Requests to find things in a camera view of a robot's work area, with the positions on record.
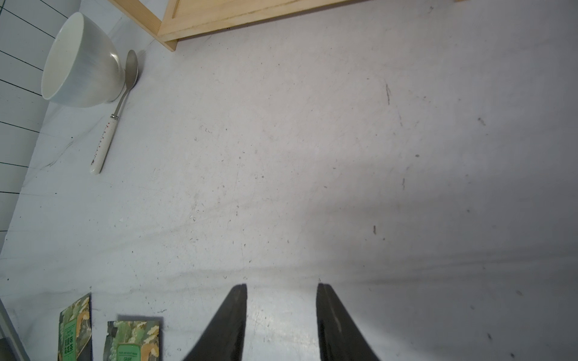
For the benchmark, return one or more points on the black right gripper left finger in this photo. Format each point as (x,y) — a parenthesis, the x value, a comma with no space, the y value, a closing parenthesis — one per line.
(223,338)

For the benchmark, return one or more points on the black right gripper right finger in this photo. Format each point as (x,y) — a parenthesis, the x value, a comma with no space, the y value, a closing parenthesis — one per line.
(339,337)

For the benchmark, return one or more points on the green tea bag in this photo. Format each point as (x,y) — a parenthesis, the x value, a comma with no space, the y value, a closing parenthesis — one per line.
(75,341)
(136,340)

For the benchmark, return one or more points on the light wooden two-tier shelf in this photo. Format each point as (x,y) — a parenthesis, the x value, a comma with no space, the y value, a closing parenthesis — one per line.
(343,21)

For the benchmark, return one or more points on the white ceramic bowl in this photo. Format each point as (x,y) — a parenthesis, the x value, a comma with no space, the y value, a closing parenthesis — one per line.
(83,68)

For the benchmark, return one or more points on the spoon with white handle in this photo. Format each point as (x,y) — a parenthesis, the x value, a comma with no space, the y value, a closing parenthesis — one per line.
(131,78)

